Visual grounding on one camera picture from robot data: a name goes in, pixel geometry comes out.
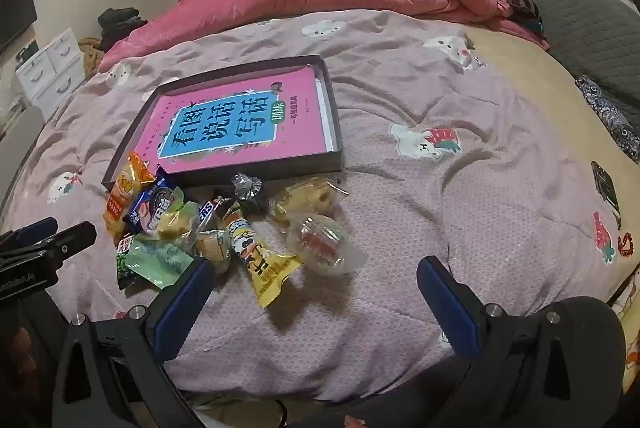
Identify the striped dark clothing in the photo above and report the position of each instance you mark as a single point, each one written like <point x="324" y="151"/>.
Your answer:
<point x="520" y="5"/>

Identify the dark foil candy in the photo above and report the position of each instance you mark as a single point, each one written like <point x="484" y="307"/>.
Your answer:
<point x="247" y="188"/>

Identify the patterned dark pillow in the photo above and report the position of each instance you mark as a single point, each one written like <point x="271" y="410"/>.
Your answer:
<point x="610" y="112"/>

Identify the beige bed sheet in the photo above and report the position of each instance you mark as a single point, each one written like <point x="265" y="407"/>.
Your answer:
<point x="550" y="107"/>

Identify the printed pink blanket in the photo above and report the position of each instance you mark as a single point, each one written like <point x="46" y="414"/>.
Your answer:
<point x="425" y="218"/>

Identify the pink book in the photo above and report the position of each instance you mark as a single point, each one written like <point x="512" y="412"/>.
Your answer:
<point x="200" y="107"/>

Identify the brown plush cloth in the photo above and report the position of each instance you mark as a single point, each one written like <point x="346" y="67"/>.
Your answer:
<point x="91" y="55"/>

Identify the small yellow cake packet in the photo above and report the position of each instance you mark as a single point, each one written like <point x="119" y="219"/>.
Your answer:
<point x="212" y="248"/>

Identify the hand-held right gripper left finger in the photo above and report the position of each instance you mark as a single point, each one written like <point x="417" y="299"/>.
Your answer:
<point x="182" y="303"/>

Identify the black television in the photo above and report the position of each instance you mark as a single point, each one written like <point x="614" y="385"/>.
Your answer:
<point x="15" y="12"/>

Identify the white drawer cabinet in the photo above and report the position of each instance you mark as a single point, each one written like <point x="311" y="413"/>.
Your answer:
<point x="50" y="67"/>

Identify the light green packet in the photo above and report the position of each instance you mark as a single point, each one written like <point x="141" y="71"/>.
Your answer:
<point x="155" y="260"/>

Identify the orange cracker packet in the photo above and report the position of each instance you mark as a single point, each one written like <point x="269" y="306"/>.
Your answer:
<point x="125" y="193"/>

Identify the yellow cartoon snack packet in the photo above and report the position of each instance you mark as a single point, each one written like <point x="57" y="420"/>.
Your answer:
<point x="270" y="273"/>

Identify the round clear pastry packet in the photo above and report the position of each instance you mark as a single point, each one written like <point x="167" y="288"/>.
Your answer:
<point x="322" y="240"/>

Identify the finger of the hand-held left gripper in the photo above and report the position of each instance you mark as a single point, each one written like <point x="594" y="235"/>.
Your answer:
<point x="65" y="243"/>
<point x="30" y="230"/>

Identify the dark clothes pile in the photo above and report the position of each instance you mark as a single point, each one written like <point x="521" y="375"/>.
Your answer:
<point x="120" y="25"/>

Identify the dark shallow cardboard box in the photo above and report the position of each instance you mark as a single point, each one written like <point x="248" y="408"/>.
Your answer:
<point x="280" y="171"/>

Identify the grey padded headboard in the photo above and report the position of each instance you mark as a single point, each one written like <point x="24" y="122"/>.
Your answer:
<point x="565" y="2"/>

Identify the blue cookie packet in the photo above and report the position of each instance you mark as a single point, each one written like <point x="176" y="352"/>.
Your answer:
<point x="155" y="208"/>

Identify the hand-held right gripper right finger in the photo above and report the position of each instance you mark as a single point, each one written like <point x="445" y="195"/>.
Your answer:
<point x="447" y="308"/>

